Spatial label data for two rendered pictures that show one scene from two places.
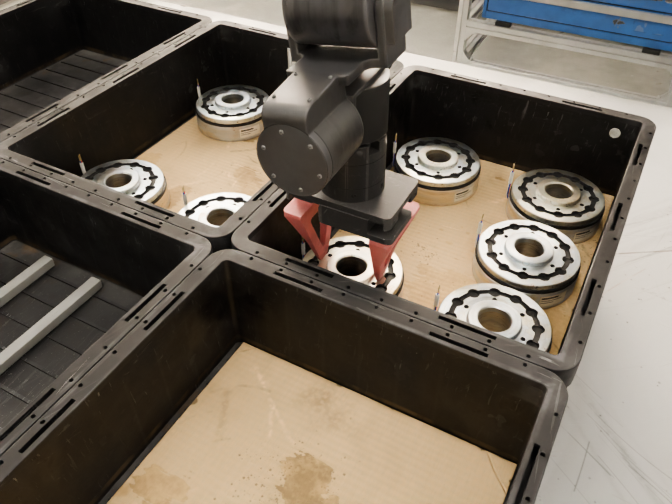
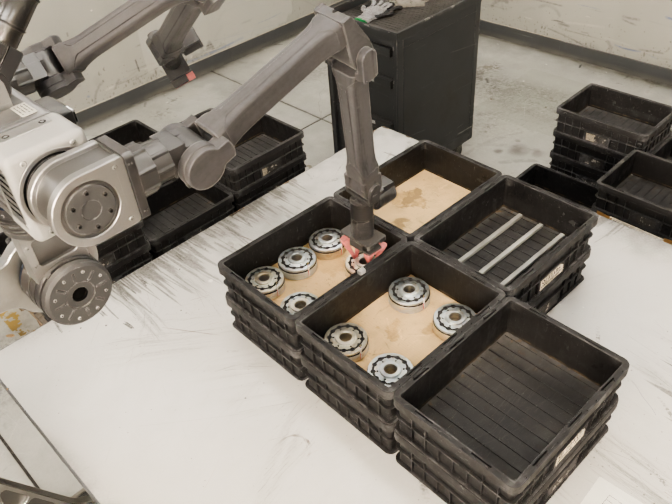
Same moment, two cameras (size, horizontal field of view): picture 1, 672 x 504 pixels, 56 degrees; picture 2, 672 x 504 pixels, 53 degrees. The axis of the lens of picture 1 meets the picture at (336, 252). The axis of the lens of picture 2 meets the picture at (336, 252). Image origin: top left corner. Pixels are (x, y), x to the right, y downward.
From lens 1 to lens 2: 191 cm
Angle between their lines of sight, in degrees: 96
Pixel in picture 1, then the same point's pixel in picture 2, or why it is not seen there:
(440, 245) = (320, 283)
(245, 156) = (390, 348)
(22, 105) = (536, 430)
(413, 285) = (340, 269)
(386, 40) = not seen: hidden behind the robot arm
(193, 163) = (419, 349)
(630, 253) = (206, 333)
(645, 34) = not seen: outside the picture
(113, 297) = not seen: hidden behind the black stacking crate
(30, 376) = (480, 263)
